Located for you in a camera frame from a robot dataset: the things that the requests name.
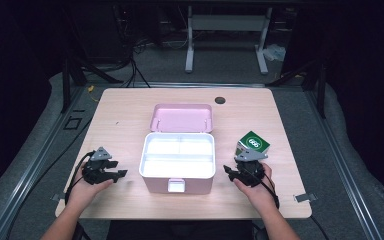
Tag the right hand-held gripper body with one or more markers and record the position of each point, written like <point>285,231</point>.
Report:
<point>250,168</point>

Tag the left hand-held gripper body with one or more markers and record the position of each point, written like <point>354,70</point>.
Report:
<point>95,171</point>

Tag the green and white carton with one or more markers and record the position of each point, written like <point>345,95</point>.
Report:
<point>255,143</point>

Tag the white divided tray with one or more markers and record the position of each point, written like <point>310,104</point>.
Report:
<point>178,156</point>

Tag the pink storage box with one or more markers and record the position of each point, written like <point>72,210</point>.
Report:
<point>180,120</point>

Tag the person's left hand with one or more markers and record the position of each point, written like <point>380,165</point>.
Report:
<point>84,192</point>

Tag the person's right hand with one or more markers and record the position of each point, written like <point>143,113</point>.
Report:
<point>260,193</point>

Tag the dark round table grommet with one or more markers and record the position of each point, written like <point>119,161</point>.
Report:
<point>220,100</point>

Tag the person's dark lap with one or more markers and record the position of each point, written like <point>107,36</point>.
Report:
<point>180,230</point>

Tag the black tripod stand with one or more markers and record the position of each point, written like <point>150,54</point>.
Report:
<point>66,86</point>
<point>320,96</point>

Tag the clear plastic bag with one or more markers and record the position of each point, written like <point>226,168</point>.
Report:
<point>275,52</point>

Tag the dark cabinet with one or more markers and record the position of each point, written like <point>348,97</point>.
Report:
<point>103,33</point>

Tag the grey metal bracket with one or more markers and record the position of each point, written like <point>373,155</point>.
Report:
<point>305,197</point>
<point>57,197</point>

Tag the aluminium rail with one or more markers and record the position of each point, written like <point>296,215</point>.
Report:
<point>343,163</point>
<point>23,180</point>

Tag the white desk frame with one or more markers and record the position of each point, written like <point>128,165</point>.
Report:
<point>226,22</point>

